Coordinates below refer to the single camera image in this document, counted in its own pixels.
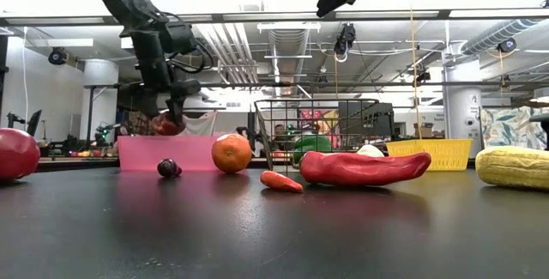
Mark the white column with signs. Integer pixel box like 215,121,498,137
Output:
443,64,484,160

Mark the small orange chili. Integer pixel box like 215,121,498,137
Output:
259,170,305,194

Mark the black ceiling spotlight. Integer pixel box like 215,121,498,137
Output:
497,37,518,54
47,46,69,66

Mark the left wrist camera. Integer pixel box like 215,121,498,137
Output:
165,20,199,56

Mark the yellow plastic basket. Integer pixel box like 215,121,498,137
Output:
385,138,474,172

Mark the long bright red pepper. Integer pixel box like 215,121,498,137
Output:
299,150,432,186

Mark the small purple eggplant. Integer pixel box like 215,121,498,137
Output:
156,158,184,179

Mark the orange fruit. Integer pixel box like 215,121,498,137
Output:
211,133,253,174

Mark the floral wall tapestry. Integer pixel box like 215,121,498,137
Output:
480,106,549,150

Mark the metal wire basket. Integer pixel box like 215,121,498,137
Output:
253,98,381,175

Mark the black hanging ceiling device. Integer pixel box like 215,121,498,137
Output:
333,23,357,64

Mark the dark red apple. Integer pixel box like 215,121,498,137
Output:
149,111,188,137

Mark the yellow hanging rope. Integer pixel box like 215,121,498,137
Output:
407,0,424,140

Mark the large red tomato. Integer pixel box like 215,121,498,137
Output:
0,127,41,181

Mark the ribbed grey ceiling duct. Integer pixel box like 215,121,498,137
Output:
268,28,310,95

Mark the brown patterned tapestry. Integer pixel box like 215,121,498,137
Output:
124,111,149,136

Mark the white garlic bulb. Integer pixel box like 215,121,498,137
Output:
355,143,386,158

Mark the green bell pepper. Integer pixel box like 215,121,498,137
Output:
293,135,333,164

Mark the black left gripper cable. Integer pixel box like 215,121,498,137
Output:
165,10,215,74

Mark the plain white round column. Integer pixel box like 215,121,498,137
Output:
80,58,120,141

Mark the cardboard box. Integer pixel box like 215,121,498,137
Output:
413,122,435,139

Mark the white hanging cloth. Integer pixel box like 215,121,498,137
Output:
179,110,219,137

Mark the pink plastic basket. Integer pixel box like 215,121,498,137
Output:
117,135,224,173

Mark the person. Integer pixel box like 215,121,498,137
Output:
273,123,289,151

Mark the silver ventilation duct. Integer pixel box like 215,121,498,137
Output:
461,17,546,56

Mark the colourful wall poster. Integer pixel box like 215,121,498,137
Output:
299,109,340,138

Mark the yellow corn cob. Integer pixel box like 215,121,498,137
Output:
474,145,549,191

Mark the black monitor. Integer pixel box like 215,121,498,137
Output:
26,109,43,137

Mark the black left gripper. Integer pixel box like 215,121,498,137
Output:
128,29,202,124

